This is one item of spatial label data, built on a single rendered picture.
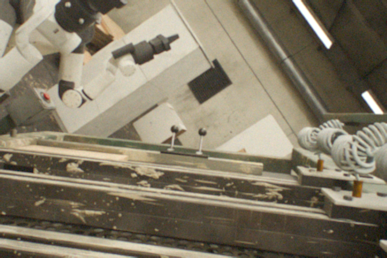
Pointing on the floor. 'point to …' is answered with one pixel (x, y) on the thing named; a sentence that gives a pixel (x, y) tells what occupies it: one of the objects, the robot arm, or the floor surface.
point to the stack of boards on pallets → (99, 37)
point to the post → (6, 125)
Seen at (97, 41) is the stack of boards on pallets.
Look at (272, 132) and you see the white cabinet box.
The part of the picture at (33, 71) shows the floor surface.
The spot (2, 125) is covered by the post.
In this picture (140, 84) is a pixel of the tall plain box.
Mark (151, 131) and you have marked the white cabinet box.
